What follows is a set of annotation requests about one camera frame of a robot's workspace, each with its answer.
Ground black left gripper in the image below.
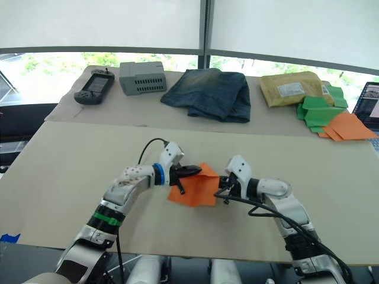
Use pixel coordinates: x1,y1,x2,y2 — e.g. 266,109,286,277
170,165,203,195

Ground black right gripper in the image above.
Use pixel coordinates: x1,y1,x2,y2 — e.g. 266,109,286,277
217,174,240,205

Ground large orange paper sheet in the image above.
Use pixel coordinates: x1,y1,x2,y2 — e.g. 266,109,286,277
322,112,378,142

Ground folded blue denim jeans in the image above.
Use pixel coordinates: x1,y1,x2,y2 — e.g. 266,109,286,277
160,67,252,124

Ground silver rounded robot leg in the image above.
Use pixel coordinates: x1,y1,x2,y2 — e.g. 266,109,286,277
209,259,241,284
129,254,168,284

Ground grey vented plastic box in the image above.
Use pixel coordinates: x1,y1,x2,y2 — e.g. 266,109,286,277
119,61,168,96

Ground yellow padded mailer envelope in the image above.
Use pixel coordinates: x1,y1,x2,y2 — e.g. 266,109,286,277
259,71,335,109

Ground dark grey handheld controller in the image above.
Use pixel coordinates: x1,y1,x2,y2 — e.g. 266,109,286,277
73,67,115,105

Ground dark window mullion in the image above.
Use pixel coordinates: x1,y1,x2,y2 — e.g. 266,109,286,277
198,0,213,72

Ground white roller blind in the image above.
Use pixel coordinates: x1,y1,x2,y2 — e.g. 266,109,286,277
0,0,205,56
207,0,379,77

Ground black bench furniture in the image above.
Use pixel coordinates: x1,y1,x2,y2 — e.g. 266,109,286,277
0,102,59,167

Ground blue tape strip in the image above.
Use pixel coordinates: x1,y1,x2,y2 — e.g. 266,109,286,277
0,233,21,244

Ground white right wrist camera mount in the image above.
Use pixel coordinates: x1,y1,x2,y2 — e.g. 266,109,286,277
224,155,253,199

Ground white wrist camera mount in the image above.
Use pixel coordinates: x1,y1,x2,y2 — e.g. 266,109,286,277
159,141,185,176
224,155,253,199

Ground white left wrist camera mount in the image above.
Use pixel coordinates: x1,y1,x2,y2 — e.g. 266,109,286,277
159,141,185,176

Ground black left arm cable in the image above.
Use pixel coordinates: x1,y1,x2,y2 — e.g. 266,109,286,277
117,137,167,284

